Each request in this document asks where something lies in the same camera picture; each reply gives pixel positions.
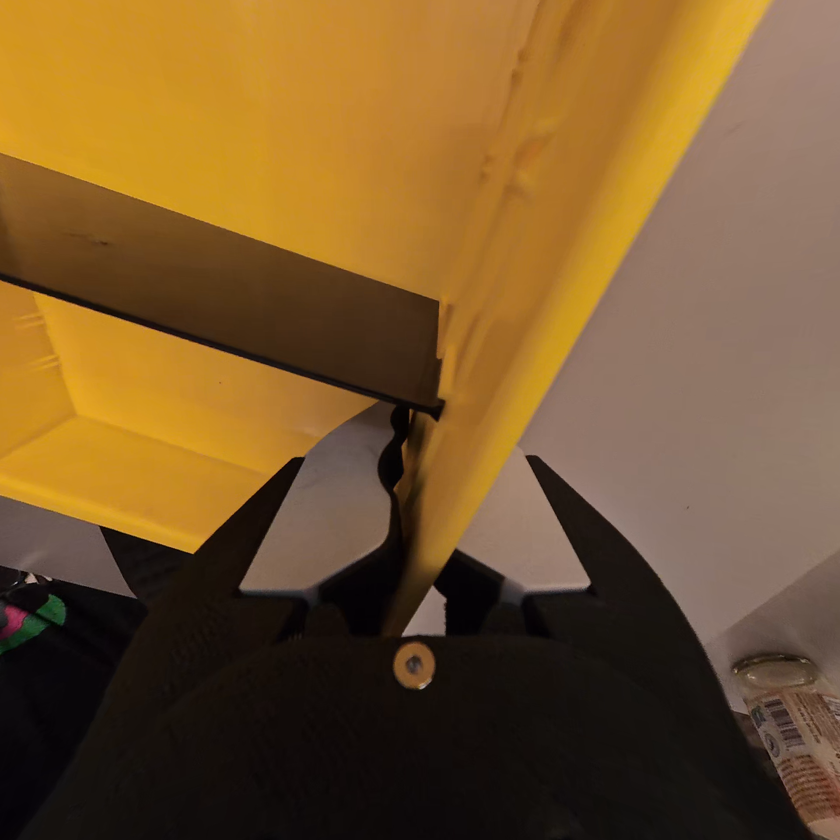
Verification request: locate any yellow plastic bin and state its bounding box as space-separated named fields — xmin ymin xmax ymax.
xmin=0 ymin=0 xmax=775 ymax=637

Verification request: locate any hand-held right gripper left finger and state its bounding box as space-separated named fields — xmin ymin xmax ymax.
xmin=239 ymin=402 xmax=412 ymax=602

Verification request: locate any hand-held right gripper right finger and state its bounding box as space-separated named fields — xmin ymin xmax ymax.
xmin=453 ymin=446 xmax=593 ymax=601

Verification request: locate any black bin divider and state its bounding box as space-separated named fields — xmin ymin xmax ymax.
xmin=0 ymin=152 xmax=447 ymax=416

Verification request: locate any clear labelled bottle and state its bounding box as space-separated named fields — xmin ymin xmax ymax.
xmin=731 ymin=653 xmax=840 ymax=837

